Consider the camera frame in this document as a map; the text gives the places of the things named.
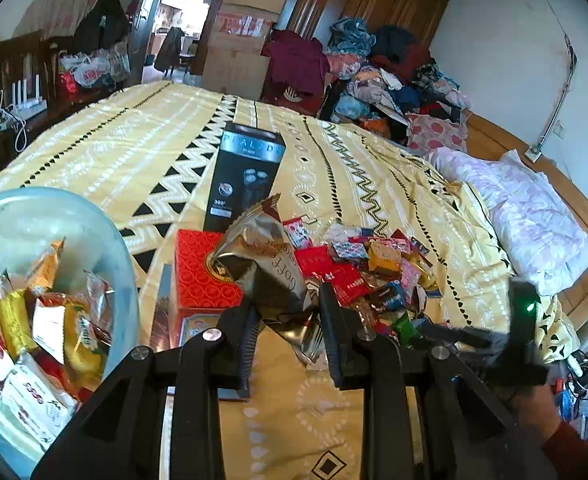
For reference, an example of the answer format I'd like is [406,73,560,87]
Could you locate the pink floral pillow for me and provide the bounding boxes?
[406,112,470,156]

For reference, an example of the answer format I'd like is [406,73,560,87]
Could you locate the tall black product box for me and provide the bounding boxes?
[203,121,287,233]

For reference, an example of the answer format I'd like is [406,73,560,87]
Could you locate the cable clutter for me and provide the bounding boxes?
[549,322,588,443]

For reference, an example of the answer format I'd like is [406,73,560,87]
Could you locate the dark chair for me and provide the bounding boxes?
[154,25,197,76]

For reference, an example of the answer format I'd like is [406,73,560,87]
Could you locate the dark wooden desk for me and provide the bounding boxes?
[0,30,130,176]

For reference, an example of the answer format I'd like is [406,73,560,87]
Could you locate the white router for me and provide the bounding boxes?
[0,72,49,121]

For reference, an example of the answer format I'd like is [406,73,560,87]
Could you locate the plain cardboard box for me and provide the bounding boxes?
[201,32,272,98]

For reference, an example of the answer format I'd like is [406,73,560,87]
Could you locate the black bag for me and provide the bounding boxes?
[76,0,130,53]

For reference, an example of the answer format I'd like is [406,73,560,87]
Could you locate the plastic shopping bags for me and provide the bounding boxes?
[56,50,130,93]

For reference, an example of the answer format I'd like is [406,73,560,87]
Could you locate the heap of snack packets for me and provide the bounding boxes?
[0,239,117,448]

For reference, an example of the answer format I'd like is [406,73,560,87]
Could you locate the person's right forearm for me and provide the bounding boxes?
[516,385,588,480]

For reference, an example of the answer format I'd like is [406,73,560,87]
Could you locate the pink striped arched cloth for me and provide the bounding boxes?
[0,0,125,46]

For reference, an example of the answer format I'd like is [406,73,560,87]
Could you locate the spread of mixed snacks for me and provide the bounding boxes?
[283,215,442,348]

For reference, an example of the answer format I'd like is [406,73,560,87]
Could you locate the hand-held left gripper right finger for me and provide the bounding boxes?
[319,282,557,480]

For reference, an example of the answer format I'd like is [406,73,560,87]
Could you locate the maroon cloth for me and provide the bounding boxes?
[261,29,332,116]

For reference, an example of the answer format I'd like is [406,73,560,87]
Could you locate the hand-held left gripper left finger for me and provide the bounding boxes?
[30,305,265,480]

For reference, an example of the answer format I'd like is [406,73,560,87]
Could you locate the clear glass bowl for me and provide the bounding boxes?
[0,186,141,468]

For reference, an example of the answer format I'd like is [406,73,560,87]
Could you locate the white wall cable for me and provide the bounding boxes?
[536,0,577,156]

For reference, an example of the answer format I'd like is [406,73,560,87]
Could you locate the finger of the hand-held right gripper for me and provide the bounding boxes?
[416,320,500,357]

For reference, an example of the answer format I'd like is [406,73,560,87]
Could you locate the pile of clothes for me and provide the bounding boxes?
[321,16,475,136]

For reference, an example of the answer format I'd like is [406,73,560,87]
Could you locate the red patterned box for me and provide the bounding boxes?
[171,229,247,351]

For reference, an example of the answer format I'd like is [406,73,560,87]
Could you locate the brown foil packet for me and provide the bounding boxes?
[209,195,330,368]

